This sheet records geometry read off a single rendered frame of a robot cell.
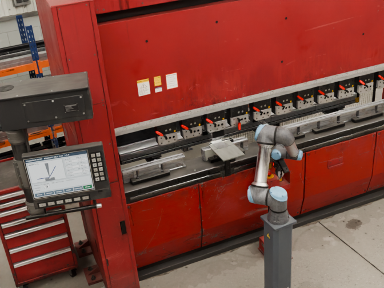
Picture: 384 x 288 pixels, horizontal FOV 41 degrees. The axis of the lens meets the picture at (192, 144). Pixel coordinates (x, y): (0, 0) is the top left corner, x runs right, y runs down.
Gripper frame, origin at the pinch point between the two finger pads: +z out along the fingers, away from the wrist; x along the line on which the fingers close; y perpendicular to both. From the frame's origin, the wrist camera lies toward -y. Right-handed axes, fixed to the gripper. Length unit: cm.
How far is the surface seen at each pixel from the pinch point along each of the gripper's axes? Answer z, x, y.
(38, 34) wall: 13, 119, 451
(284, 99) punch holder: -48, -21, 34
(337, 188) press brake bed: 46, -71, 15
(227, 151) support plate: -25.5, 36.7, 18.6
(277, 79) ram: -67, -15, 35
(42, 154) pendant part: -89, 171, -23
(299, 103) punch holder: -42, -35, 33
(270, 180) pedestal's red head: -5.3, 12.3, -5.5
